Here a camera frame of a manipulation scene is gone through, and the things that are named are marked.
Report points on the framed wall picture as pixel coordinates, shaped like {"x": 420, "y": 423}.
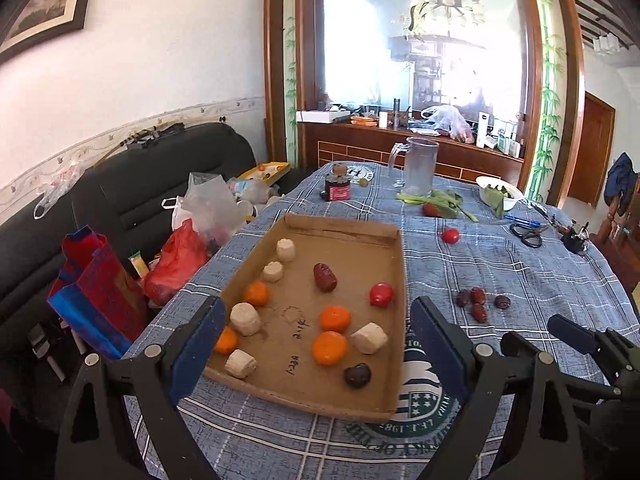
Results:
{"x": 40, "y": 21}

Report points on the black red labelled jar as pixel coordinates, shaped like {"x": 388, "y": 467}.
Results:
{"x": 338, "y": 186}

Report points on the small orange mandarin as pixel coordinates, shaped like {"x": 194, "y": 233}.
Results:
{"x": 227, "y": 342}

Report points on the black leather sofa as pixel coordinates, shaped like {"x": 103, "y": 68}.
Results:
{"x": 120, "y": 198}

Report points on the small red cherry tomato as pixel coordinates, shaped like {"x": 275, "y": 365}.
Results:
{"x": 450, "y": 236}

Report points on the large red tomato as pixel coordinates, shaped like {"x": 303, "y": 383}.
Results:
{"x": 381, "y": 295}

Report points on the black scissors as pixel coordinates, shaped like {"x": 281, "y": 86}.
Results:
{"x": 530, "y": 236}

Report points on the dark plum fruit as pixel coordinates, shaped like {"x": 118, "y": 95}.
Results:
{"x": 357, "y": 376}

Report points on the beige pastry cake three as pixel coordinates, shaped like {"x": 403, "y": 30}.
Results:
{"x": 240, "y": 364}

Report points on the beige pastry cake two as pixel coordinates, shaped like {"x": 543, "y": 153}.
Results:
{"x": 369, "y": 339}

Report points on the shallow cardboard box tray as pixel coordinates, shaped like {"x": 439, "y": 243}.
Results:
{"x": 360, "y": 254}

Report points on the blue plaid tablecloth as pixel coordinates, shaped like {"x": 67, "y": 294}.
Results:
{"x": 247, "y": 438}

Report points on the yellow snack package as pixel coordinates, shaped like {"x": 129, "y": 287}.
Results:
{"x": 268, "y": 172}

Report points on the brown wooden door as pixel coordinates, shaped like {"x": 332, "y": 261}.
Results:
{"x": 594, "y": 151}

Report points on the blue jacket on railing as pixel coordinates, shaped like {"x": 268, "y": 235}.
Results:
{"x": 620, "y": 183}

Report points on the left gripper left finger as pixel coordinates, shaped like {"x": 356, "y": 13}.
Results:
{"x": 96, "y": 439}

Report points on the white bowl with greens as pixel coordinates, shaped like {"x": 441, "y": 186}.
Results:
{"x": 500, "y": 196}

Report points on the green leafy vegetable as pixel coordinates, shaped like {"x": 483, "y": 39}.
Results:
{"x": 449, "y": 202}

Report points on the beige pastry cake five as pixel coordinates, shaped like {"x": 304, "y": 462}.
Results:
{"x": 273, "y": 272}

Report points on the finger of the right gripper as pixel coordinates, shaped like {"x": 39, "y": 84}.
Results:
{"x": 616, "y": 357}

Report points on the clear plastic bag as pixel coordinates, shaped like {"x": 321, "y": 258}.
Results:
{"x": 211, "y": 207}

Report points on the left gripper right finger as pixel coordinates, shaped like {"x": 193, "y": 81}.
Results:
{"x": 541, "y": 440}

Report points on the wooden sideboard cabinet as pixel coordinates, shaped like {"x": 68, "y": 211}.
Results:
{"x": 320, "y": 144}

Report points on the small red date three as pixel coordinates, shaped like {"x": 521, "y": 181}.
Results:
{"x": 479, "y": 313}

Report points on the small red date two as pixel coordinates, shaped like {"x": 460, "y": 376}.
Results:
{"x": 477, "y": 295}

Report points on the small dark date four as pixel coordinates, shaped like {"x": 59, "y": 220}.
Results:
{"x": 502, "y": 302}

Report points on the beige pastry cake one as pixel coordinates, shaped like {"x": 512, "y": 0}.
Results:
{"x": 245, "y": 319}

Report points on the pink blue gift bag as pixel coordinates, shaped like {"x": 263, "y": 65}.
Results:
{"x": 96, "y": 296}

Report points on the red date near vegetable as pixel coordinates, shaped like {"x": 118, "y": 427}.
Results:
{"x": 431, "y": 210}

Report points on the blue marker pen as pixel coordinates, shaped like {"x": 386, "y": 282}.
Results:
{"x": 531, "y": 224}

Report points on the large wrinkled red date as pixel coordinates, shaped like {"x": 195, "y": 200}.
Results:
{"x": 324, "y": 277}

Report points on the clear plastic pitcher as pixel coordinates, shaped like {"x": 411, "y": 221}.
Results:
{"x": 415, "y": 167}

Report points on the large orange front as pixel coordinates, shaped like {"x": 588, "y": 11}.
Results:
{"x": 329, "y": 348}

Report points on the red plastic bag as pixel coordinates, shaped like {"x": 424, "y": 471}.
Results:
{"x": 182, "y": 255}

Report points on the beige pastry cake four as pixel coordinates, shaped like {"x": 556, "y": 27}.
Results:
{"x": 286, "y": 250}

